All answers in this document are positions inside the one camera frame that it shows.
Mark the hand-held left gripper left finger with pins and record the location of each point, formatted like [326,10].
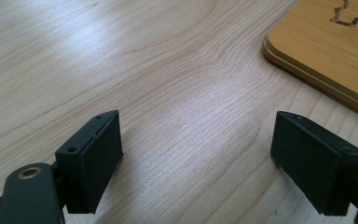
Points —
[90,168]

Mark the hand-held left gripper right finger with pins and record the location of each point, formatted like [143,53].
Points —
[310,161]

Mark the wooden cutout coaster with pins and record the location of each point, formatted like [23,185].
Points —
[307,46]

